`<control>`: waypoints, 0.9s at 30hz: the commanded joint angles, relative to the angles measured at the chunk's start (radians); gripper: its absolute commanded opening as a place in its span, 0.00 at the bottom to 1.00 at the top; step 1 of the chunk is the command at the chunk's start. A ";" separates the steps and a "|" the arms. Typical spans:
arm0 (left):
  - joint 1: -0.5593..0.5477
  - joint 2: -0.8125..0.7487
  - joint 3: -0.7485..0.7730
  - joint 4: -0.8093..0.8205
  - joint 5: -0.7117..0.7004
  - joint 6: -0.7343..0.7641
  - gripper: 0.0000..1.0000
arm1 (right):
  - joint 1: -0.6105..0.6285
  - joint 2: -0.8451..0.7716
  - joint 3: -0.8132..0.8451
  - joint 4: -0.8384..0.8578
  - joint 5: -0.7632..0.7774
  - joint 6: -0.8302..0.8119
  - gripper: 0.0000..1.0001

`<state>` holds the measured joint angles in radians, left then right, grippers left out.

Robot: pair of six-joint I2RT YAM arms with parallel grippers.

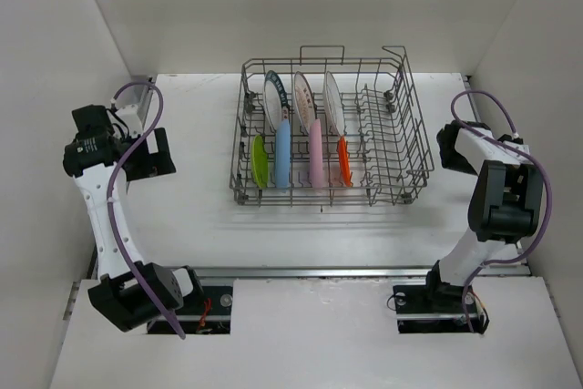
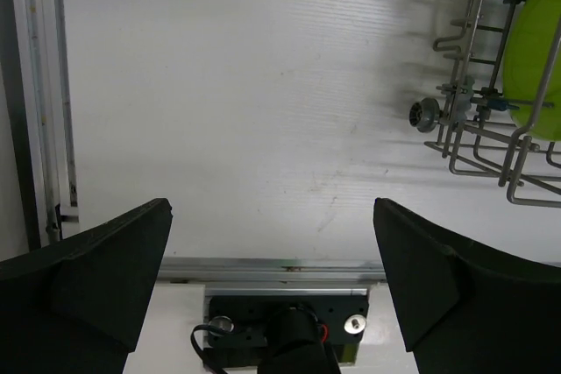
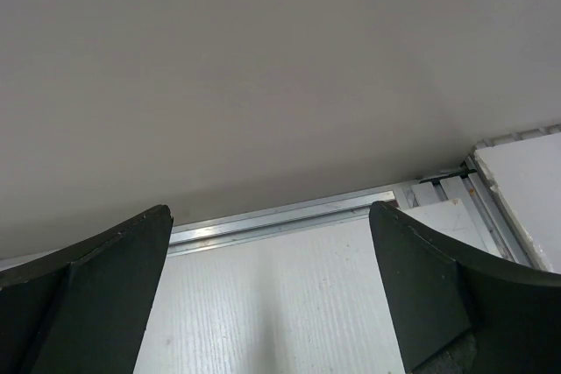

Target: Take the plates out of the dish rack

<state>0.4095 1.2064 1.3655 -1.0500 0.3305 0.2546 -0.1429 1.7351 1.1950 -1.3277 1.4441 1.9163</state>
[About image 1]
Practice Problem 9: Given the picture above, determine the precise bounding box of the white plate cloud motif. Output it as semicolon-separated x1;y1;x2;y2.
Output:
322;71;345;137

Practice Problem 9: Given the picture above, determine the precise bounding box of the pink plate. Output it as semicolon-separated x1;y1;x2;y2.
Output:
309;119;324;189

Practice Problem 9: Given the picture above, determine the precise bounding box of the blue plate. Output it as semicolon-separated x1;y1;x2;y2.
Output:
275;119;291;189

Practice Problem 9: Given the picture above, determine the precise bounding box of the white plate dark green rim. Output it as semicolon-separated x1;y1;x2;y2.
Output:
263;70;291;132

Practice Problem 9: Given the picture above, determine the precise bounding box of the white plate orange sunburst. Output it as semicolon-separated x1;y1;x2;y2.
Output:
292;71;316;131

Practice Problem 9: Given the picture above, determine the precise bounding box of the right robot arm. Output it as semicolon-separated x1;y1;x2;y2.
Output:
422;120;543;311

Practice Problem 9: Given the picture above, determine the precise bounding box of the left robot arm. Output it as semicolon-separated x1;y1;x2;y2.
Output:
63;105;204;338

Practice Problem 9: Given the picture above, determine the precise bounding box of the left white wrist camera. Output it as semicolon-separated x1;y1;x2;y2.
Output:
110;82;152;138

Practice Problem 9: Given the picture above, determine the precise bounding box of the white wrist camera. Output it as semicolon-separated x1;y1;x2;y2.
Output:
110;82;152;138
498;134;530;154

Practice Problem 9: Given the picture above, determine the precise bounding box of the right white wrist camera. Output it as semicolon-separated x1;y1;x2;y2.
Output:
498;134;530;154

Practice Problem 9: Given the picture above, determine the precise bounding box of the grey wire dish rack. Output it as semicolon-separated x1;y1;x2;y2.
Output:
230;45;435;207

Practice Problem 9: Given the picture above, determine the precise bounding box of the aluminium rail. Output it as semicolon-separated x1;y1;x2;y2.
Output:
194;266;430;279

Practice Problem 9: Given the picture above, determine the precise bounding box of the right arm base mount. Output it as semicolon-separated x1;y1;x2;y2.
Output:
387;284;490;334

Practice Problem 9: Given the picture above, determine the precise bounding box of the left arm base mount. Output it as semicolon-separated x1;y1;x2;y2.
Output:
177;279;234;335

